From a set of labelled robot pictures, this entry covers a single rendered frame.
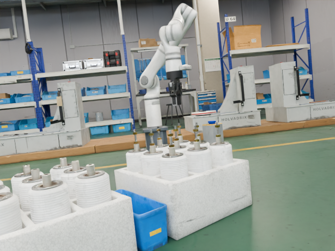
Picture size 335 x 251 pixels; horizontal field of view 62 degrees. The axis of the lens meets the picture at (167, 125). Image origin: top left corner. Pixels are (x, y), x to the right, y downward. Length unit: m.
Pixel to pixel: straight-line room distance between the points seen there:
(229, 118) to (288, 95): 0.81
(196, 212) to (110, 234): 0.31
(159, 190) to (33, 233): 0.40
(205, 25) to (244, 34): 1.62
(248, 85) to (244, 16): 7.36
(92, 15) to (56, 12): 1.12
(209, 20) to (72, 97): 5.32
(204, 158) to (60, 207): 0.51
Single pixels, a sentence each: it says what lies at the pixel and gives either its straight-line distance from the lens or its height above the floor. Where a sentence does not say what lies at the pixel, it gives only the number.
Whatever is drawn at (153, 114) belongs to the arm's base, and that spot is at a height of 0.38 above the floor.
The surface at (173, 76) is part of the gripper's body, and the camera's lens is 1.26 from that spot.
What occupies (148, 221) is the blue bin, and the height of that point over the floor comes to 0.09.
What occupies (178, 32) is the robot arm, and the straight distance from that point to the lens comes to 1.28.
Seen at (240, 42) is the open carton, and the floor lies 1.60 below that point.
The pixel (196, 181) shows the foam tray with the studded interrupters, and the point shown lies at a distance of 0.95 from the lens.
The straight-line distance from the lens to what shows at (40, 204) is 0.76.
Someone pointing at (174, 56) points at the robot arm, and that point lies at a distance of 1.27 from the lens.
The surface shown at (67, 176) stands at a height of 0.24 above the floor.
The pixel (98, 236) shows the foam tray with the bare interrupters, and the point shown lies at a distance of 0.80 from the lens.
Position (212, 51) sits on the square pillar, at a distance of 7.70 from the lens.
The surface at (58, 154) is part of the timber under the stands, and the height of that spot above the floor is 0.04.
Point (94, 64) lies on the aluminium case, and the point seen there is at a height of 1.41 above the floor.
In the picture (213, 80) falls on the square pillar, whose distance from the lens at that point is 7.59.
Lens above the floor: 0.42
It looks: 4 degrees down
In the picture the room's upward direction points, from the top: 6 degrees counter-clockwise
